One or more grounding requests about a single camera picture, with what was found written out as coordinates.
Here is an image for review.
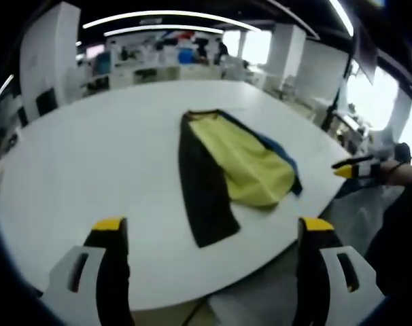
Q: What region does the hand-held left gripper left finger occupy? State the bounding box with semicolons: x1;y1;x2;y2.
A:
42;216;135;326

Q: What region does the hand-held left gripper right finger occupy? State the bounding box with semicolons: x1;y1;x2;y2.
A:
292;217;385;326

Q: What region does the yellow garment with dark sleeves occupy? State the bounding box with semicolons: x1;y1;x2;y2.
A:
177;109;304;249

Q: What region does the person's dark clothing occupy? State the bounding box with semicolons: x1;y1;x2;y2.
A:
364;185;412;300

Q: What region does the black cabinet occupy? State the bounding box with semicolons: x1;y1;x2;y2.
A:
35;88;59;117

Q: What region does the blue bin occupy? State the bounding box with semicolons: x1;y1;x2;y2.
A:
178;47;195;64

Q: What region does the white cabinet row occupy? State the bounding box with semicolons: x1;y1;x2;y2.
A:
107;64;227;86

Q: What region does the white square pillar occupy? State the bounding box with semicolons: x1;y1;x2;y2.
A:
20;6;81;113

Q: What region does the long curved ceiling light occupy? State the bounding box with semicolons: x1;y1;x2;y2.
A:
82;10;261;33

